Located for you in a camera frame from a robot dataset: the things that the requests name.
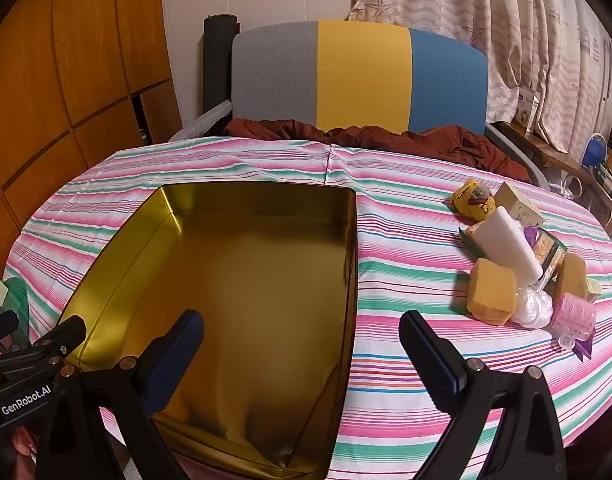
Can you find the wooden side table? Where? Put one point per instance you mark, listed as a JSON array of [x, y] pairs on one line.
[[551, 152]]

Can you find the pink hair roller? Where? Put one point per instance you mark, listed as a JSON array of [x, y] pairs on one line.
[[573, 315]]

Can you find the brown-red cloth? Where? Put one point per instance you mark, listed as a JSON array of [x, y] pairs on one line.
[[436, 145]]

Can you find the white printed box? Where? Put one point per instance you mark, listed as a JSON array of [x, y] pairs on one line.
[[528, 107]]

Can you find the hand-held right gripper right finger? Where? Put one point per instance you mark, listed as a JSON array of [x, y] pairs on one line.
[[438, 357]]

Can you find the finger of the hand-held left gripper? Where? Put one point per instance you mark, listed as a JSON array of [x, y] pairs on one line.
[[61, 335], [1, 324]]

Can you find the purple packet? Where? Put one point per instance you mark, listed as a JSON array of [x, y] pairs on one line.
[[531, 234], [583, 349]]

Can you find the white sponge block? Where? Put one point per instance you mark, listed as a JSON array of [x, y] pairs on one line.
[[506, 242]]

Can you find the grey yellow blue chair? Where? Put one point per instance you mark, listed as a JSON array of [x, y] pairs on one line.
[[361, 75]]

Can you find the patterned curtain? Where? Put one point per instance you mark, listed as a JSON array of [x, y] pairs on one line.
[[486, 10]]

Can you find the small cream packet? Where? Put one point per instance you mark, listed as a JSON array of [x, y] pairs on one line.
[[593, 289]]

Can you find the yellow snack packet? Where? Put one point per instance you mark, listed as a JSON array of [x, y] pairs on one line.
[[473, 205]]

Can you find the striped tablecloth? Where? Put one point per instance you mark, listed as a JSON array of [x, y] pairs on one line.
[[411, 240]]

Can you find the yellow sponge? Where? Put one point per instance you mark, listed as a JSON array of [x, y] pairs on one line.
[[571, 272], [491, 292]]

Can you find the white plastic bag ball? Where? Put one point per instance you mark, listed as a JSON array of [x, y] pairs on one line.
[[531, 307]]

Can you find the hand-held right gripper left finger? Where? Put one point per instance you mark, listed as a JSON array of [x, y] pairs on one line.
[[178, 350]]

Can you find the wooden wardrobe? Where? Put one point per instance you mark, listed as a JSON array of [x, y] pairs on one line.
[[61, 60]]

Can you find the gold tin box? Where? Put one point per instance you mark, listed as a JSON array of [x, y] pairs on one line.
[[246, 285]]

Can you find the green-edged cracker packet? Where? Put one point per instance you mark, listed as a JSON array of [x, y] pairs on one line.
[[468, 235], [548, 252]]

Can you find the cream carton box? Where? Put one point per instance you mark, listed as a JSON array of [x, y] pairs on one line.
[[516, 202]]

